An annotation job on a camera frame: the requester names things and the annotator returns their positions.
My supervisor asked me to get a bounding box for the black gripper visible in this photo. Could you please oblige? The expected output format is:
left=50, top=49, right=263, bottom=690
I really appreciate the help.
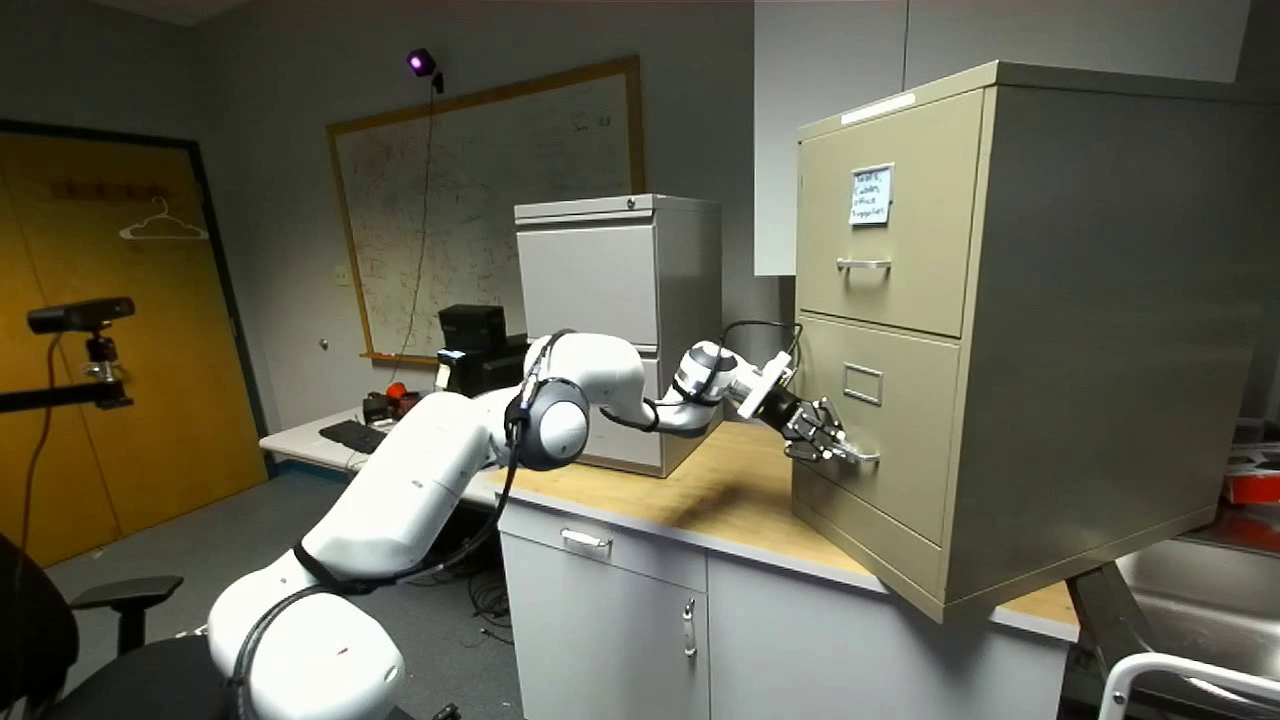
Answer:
left=755, top=385, right=885, bottom=483

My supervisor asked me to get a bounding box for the beige drawer with label holder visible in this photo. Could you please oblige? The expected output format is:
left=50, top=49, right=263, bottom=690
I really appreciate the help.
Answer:
left=793, top=307, right=975, bottom=551

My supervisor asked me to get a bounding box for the beige drawer with paper label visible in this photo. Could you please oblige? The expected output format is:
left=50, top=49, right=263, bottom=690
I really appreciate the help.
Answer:
left=793, top=90, right=990, bottom=340

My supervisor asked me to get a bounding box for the grey two-drawer filing cabinet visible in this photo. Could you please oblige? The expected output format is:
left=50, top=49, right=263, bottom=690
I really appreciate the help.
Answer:
left=512, top=194, right=724, bottom=482

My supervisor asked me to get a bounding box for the white paper label card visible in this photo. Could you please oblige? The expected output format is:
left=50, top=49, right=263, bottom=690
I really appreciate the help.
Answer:
left=842, top=162, right=900, bottom=233

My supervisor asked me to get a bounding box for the white counter base cabinet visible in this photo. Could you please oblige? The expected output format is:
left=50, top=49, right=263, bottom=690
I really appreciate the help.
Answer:
left=492, top=494, right=1076, bottom=720

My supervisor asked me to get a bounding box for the beige metal filing cabinet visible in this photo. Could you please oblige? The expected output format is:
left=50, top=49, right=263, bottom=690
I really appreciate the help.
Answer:
left=788, top=56, right=1262, bottom=630

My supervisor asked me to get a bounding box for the black box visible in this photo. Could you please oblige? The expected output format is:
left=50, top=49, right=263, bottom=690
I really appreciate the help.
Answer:
left=433, top=300, right=531, bottom=401

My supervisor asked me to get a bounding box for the metal sink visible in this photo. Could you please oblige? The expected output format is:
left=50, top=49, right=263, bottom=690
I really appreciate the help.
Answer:
left=1117, top=529, right=1280, bottom=690

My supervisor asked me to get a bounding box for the wood-framed whiteboard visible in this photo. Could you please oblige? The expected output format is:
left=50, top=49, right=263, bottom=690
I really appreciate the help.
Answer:
left=325, top=52, right=653, bottom=377

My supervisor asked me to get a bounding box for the red container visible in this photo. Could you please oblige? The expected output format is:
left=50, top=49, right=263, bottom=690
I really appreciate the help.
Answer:
left=1218, top=455, right=1280, bottom=555

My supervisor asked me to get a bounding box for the red tool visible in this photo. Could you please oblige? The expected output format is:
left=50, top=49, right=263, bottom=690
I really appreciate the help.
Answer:
left=362, top=380, right=426, bottom=426

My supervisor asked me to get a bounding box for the black keyboard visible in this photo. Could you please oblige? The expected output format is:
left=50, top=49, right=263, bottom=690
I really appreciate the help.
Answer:
left=314, top=416, right=392, bottom=455

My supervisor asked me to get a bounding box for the white desk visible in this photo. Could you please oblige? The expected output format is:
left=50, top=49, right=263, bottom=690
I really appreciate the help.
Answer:
left=254, top=406, right=512, bottom=511

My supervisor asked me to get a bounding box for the white clothes hanger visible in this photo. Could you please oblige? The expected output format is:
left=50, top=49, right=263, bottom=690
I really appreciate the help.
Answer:
left=117, top=197, right=215, bottom=247

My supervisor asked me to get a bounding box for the yellow door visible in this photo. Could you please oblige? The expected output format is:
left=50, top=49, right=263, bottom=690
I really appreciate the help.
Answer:
left=0, top=117, right=272, bottom=574

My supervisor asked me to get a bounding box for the black office chair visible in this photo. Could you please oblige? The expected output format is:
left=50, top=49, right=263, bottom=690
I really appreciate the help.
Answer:
left=0, top=533, right=239, bottom=720

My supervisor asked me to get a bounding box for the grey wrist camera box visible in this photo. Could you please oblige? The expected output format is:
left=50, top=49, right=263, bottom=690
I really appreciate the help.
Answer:
left=735, top=349, right=799, bottom=426

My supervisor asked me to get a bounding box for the white metal tube frame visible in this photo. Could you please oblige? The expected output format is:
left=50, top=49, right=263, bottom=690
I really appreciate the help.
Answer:
left=1095, top=648, right=1280, bottom=720

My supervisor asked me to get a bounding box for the camera with purple light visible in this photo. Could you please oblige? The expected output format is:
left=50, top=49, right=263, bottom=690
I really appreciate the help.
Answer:
left=405, top=46, right=447, bottom=95

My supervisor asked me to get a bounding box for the black stereo camera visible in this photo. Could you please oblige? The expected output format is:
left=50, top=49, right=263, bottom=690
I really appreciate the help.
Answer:
left=23, top=294, right=140, bottom=340

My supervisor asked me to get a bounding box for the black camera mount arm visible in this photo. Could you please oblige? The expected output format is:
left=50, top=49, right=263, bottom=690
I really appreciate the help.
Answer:
left=0, top=324, right=134, bottom=422

